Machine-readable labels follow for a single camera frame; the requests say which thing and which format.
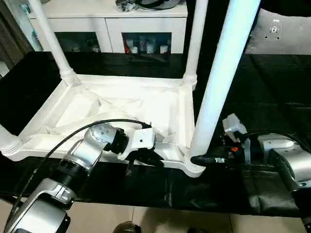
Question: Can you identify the black cabinet gold label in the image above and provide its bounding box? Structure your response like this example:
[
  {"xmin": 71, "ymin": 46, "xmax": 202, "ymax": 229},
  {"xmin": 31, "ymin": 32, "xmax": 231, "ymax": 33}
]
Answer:
[{"xmin": 186, "ymin": 0, "xmax": 260, "ymax": 73}]

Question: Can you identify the brown rounded robot part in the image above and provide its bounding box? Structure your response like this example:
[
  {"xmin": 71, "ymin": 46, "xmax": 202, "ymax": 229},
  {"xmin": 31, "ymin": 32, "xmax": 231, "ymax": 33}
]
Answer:
[{"xmin": 114, "ymin": 221, "xmax": 143, "ymax": 233}]

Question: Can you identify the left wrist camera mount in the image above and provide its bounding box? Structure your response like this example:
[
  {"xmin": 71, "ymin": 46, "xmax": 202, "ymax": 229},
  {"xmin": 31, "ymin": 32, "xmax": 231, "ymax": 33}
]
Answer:
[{"xmin": 118, "ymin": 128, "xmax": 156, "ymax": 161}]

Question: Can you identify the white cabinet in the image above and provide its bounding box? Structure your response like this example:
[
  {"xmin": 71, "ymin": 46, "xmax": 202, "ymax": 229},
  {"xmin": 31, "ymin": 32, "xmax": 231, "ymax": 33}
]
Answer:
[{"xmin": 28, "ymin": 0, "xmax": 188, "ymax": 54}]

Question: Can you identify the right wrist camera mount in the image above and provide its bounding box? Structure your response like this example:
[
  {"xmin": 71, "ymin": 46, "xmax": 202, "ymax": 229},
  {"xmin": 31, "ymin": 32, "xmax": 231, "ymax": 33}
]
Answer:
[{"xmin": 222, "ymin": 113, "xmax": 251, "ymax": 166}]

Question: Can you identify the white plastic table leg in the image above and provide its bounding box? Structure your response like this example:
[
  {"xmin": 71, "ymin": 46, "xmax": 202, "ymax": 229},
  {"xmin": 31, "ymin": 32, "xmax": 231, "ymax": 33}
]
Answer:
[
  {"xmin": 183, "ymin": 0, "xmax": 264, "ymax": 170},
  {"xmin": 0, "ymin": 125, "xmax": 26, "ymax": 158},
  {"xmin": 28, "ymin": 0, "xmax": 82, "ymax": 87},
  {"xmin": 181, "ymin": 0, "xmax": 209, "ymax": 85}
]

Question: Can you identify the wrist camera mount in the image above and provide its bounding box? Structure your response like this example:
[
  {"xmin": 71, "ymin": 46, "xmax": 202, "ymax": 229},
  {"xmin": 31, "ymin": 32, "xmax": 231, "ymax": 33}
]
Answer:
[
  {"xmin": 118, "ymin": 128, "xmax": 156, "ymax": 161},
  {"xmin": 222, "ymin": 113, "xmax": 251, "ymax": 166}
]

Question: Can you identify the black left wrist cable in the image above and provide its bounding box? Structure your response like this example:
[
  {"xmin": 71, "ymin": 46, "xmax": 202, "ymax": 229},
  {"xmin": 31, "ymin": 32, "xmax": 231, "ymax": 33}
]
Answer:
[{"xmin": 9, "ymin": 118, "xmax": 153, "ymax": 219}]

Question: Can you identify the black bundle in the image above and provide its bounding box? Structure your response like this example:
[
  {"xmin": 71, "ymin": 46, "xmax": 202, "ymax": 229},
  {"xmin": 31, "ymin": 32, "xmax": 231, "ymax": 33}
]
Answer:
[{"xmin": 116, "ymin": 0, "xmax": 139, "ymax": 12}]

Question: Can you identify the light blue hanging strip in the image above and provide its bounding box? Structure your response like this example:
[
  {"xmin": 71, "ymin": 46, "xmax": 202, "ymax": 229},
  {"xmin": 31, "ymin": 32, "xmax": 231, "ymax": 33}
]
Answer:
[{"xmin": 19, "ymin": 4, "xmax": 41, "ymax": 51}]

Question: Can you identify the dark helmet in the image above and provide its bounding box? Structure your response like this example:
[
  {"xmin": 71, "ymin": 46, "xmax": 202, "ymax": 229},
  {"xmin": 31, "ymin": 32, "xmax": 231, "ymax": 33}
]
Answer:
[{"xmin": 135, "ymin": 0, "xmax": 179, "ymax": 10}]

